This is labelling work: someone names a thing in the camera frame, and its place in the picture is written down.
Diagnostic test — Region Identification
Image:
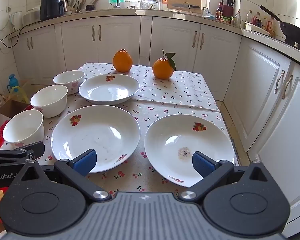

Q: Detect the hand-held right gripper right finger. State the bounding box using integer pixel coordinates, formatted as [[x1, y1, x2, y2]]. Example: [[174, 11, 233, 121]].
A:
[[178, 151, 282, 203]]

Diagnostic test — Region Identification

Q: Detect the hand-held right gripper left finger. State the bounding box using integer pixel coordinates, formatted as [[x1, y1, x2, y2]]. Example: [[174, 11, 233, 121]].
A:
[[9, 149, 112, 204]]

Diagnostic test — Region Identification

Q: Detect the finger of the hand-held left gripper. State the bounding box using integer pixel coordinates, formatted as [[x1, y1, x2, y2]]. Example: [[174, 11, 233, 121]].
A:
[[0, 141, 45, 164]]

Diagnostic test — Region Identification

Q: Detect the white bowl faint print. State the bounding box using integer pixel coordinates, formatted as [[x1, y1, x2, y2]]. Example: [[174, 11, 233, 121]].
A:
[[30, 85, 68, 118], [2, 109, 45, 149]]

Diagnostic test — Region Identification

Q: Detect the large white fruit-print plate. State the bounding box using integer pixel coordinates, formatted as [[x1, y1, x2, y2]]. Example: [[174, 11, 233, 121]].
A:
[[144, 114, 235, 188], [51, 105, 141, 173]]

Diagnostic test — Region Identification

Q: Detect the small white fruit-print plate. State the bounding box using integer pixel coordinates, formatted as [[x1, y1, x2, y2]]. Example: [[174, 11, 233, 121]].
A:
[[79, 74, 140, 105]]

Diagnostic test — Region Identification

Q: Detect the white bowl pink flower print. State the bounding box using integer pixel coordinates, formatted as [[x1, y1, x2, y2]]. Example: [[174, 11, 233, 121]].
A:
[[53, 70, 85, 95]]

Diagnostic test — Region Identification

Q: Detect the cardboard box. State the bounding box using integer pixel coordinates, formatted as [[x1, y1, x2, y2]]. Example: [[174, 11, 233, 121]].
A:
[[0, 99, 32, 130]]

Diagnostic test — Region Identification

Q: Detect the blue plastic jug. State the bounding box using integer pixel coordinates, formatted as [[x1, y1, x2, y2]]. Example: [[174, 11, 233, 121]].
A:
[[7, 74, 20, 93]]

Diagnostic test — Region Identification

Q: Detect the cherry print tablecloth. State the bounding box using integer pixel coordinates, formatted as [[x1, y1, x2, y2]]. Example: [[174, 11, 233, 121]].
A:
[[5, 62, 240, 198]]

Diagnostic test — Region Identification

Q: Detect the orange with green leaf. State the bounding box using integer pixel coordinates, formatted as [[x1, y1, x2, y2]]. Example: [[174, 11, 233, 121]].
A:
[[152, 49, 177, 79]]

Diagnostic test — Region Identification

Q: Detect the bumpy orange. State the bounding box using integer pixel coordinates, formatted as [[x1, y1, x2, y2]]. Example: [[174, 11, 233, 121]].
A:
[[112, 49, 133, 72]]

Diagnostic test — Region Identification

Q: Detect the white electric kettle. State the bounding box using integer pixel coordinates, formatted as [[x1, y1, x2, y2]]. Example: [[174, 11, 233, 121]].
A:
[[10, 12, 23, 30]]

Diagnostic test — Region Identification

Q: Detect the silver rice cooker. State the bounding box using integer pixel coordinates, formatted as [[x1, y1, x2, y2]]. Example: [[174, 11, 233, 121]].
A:
[[23, 8, 41, 27]]

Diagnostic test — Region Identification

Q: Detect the black air fryer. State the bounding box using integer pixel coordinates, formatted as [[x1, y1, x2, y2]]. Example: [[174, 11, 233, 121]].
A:
[[40, 0, 65, 21]]

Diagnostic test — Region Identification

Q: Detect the white plastic container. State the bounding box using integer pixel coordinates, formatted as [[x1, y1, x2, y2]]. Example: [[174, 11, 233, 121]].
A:
[[245, 22, 271, 37]]

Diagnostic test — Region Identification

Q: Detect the dark red knife block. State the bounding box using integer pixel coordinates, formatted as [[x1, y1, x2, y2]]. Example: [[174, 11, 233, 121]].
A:
[[221, 0, 235, 17]]

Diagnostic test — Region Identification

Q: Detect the black wok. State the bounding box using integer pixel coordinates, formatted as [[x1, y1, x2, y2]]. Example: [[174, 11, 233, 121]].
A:
[[259, 5, 300, 46]]

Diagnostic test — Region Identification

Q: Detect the beige kitchen countertop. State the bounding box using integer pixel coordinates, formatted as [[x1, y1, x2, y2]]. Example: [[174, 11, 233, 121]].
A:
[[10, 7, 300, 70]]

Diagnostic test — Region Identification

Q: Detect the black kitchen knife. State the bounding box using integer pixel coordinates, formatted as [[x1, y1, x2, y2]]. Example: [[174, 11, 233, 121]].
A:
[[171, 3, 201, 8]]

